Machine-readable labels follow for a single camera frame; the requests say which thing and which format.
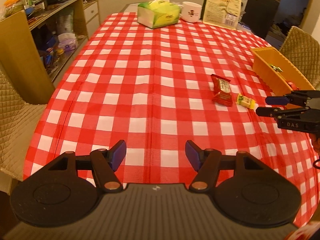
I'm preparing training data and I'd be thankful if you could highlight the red snack packet in tray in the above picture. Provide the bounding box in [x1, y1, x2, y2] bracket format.
[287, 81, 299, 90]

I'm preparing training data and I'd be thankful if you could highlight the orange plastic tray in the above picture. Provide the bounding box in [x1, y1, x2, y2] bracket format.
[251, 47, 314, 96]

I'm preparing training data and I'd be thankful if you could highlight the quilted beige chair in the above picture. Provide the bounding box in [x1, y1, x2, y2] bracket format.
[1, 73, 46, 181]
[279, 26, 320, 90]

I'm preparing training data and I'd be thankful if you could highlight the yellow wrapped candy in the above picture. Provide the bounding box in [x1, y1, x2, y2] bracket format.
[236, 94, 255, 109]

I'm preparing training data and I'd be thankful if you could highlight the green tissue box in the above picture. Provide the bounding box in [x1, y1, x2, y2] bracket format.
[137, 0, 181, 29]

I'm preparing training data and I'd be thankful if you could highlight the cardboard box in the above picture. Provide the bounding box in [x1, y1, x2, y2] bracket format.
[1, 11, 55, 104]

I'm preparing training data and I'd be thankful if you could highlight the white ceramic mug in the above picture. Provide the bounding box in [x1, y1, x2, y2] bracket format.
[180, 2, 202, 23]

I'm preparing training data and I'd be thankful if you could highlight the green dark snack packet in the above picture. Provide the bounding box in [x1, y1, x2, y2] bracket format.
[270, 64, 283, 73]

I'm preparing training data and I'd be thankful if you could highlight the sunflower seed bag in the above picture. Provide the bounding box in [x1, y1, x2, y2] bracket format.
[202, 0, 241, 30]

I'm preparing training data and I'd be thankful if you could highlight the wooden shelf unit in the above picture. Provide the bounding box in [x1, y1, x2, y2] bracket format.
[29, 0, 100, 85]

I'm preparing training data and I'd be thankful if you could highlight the large red snack packet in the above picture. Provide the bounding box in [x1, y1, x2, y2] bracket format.
[210, 74, 233, 107]

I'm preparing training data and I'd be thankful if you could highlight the red white checkered tablecloth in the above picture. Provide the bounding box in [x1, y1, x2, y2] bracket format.
[23, 13, 319, 226]

